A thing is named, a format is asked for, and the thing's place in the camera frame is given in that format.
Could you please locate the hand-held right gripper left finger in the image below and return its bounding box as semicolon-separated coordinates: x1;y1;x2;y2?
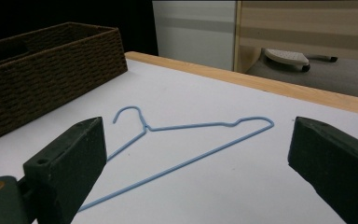
22;116;108;224

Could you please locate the brown woven basket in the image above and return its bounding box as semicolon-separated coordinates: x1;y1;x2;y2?
0;21;129;147

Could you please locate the light wooden panel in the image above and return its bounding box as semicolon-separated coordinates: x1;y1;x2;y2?
233;0;358;75

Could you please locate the white wheeled stand base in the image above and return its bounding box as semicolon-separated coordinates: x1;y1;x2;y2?
263;48;339;73

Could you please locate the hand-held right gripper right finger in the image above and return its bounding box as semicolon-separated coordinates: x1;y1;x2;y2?
287;116;358;224

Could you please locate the blue wire clothes hanger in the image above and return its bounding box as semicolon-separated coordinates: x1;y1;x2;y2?
77;105;275;213

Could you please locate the white cabinet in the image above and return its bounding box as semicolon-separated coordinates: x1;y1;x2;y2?
151;0;238;72

